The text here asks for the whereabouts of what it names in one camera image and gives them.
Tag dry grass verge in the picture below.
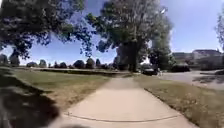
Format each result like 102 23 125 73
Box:
133 73 224 128

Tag grass lawn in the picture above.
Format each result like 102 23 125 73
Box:
0 67 113 128

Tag pale concrete path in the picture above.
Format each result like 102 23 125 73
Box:
46 75 198 128

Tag row of distant trees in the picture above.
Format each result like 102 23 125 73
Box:
0 49 116 70

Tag smaller leafy tree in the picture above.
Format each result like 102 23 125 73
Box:
148 19 176 70

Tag big leafy tree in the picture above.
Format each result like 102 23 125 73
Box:
84 0 174 73

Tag grey asphalt road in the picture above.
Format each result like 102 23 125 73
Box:
159 69 224 92

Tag low dark hedge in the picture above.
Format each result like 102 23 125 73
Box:
33 67 132 78

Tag dark car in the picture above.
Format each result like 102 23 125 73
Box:
141 64 159 76

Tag building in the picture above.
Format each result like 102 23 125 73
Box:
171 48 224 71

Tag overhanging tree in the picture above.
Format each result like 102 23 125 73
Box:
0 0 94 60

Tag thin leafy tree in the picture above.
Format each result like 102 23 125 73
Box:
214 5 224 52

